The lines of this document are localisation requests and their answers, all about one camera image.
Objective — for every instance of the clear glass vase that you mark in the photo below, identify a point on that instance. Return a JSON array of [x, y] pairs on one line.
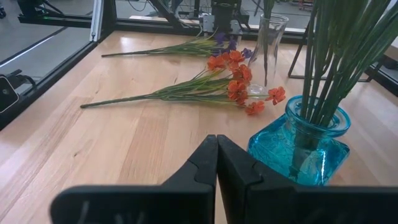
[[273, 37]]

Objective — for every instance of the green stems bouquet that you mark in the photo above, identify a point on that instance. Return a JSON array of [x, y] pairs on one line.
[[351, 46]]

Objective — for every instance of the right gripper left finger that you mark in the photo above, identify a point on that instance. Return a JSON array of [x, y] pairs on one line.
[[140, 205]]

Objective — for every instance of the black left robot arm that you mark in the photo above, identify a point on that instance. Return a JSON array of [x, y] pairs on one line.
[[222, 15]]

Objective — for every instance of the blue glass vase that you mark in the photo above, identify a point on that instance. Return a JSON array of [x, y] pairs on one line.
[[280, 146]]

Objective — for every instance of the silver aluminium frame post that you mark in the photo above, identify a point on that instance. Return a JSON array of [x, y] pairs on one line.
[[96, 18]]

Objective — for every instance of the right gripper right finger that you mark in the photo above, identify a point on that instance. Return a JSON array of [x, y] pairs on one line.
[[311, 205]]

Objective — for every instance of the black table-level camera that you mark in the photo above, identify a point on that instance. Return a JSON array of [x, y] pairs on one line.
[[7, 93]]

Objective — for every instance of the black metal rig frame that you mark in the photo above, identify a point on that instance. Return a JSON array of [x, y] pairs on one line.
[[149, 26]]

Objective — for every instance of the purple artificial flower bunch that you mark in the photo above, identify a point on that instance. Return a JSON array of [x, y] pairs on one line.
[[186, 48]]

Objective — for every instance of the black equipment base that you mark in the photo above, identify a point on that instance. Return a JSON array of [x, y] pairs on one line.
[[31, 7]]

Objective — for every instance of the orange artificial flower bunch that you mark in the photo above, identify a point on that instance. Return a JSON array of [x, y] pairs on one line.
[[236, 87]]

